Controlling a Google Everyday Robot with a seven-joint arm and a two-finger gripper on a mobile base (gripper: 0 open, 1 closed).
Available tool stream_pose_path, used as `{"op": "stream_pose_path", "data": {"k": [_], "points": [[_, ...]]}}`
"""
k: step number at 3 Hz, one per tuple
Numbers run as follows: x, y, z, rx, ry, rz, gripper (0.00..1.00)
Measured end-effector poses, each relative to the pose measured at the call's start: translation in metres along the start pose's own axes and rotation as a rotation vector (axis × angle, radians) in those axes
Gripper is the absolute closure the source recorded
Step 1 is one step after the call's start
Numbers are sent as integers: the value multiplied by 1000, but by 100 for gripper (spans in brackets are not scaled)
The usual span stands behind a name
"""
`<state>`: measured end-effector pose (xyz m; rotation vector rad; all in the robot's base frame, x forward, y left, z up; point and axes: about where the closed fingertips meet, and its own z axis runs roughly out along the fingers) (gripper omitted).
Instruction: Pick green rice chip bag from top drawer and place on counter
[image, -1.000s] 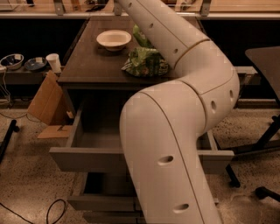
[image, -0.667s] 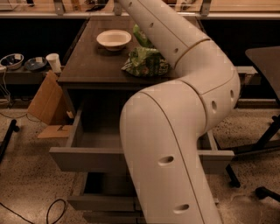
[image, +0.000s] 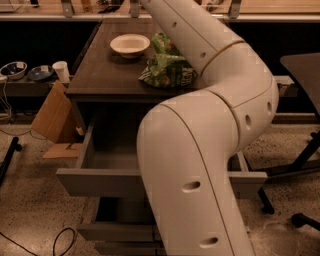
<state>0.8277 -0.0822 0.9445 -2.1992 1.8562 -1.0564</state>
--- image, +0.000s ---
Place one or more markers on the green chip bag on counter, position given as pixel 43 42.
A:
pixel 167 71

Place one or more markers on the grey open middle drawer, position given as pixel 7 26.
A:
pixel 132 220

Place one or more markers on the blue bowl left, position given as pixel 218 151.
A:
pixel 14 70

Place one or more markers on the grey open drawer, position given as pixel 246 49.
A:
pixel 107 164
pixel 132 220

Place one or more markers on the white bowl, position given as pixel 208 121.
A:
pixel 130 45

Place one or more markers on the blue bowl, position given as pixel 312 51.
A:
pixel 14 70
pixel 40 73

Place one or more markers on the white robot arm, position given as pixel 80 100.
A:
pixel 184 143

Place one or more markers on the blue bowl right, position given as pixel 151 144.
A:
pixel 40 73

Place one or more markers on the grey drawer cabinet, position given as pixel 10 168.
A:
pixel 104 76

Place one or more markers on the grey side shelf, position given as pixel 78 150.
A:
pixel 25 87

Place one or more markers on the grey open top drawer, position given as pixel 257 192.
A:
pixel 107 164

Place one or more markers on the black stand leg left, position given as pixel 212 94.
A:
pixel 14 146

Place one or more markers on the green rice chip bag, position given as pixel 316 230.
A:
pixel 162 44

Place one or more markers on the brown cardboard box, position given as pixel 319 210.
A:
pixel 56 121

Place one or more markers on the white paper cup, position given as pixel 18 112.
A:
pixel 61 69

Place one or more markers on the grey bottom drawer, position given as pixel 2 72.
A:
pixel 130 249

